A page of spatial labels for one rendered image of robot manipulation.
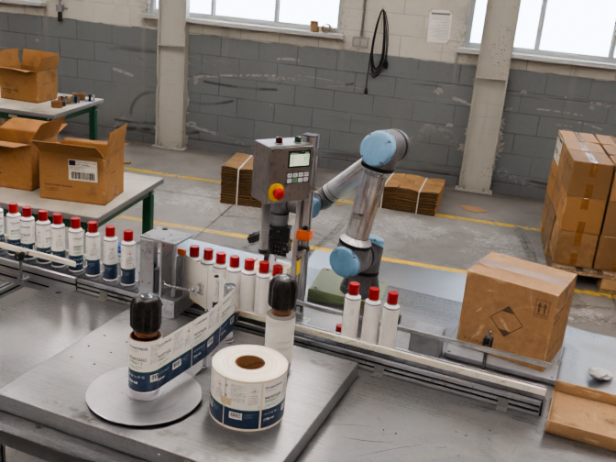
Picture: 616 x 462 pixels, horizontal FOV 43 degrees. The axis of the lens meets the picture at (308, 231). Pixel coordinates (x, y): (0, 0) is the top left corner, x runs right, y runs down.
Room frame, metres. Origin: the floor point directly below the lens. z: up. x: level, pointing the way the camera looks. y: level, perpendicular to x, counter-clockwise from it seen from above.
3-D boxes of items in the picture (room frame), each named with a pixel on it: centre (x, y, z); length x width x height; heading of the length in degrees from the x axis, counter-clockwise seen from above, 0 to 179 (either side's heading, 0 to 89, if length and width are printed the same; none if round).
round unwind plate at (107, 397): (1.86, 0.40, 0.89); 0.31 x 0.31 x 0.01
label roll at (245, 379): (1.83, 0.12, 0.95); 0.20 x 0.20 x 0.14
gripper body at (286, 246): (2.81, 0.11, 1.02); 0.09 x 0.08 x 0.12; 78
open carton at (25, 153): (4.01, 1.57, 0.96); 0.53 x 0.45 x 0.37; 170
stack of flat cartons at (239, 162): (6.61, 0.43, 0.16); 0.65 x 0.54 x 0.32; 83
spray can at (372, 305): (2.26, -0.22, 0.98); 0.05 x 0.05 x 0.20
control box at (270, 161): (2.47, 0.10, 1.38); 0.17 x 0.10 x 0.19; 124
